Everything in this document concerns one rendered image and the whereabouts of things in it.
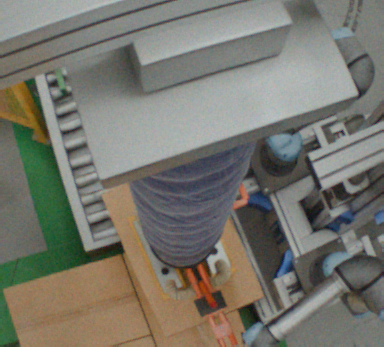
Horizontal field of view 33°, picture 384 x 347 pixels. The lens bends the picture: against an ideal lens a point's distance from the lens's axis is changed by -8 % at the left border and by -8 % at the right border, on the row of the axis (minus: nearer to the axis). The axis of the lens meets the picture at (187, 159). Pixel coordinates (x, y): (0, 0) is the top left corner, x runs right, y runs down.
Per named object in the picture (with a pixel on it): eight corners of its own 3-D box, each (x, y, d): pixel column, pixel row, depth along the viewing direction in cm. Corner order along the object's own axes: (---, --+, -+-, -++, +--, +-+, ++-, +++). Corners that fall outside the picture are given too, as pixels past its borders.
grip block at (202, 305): (192, 299, 234) (192, 298, 229) (218, 288, 236) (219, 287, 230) (201, 319, 232) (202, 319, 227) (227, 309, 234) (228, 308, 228)
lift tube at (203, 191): (129, 194, 200) (65, -25, 79) (208, 167, 202) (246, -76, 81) (156, 271, 194) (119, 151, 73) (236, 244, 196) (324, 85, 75)
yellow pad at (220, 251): (174, 199, 254) (174, 196, 249) (200, 188, 255) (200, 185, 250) (211, 282, 246) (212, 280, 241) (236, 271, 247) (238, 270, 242)
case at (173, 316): (111, 213, 293) (100, 193, 254) (197, 177, 297) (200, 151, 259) (167, 337, 278) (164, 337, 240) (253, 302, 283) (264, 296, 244)
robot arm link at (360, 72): (382, 90, 227) (271, 157, 220) (365, 64, 229) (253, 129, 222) (391, 78, 215) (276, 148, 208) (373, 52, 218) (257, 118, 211)
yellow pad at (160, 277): (126, 218, 252) (125, 215, 247) (152, 208, 253) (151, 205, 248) (163, 301, 244) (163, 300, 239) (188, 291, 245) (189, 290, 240)
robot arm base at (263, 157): (287, 132, 264) (291, 125, 255) (303, 168, 261) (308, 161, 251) (253, 147, 262) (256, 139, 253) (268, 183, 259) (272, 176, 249)
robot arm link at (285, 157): (277, 172, 250) (283, 163, 237) (258, 141, 253) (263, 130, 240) (303, 156, 252) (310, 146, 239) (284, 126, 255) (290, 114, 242)
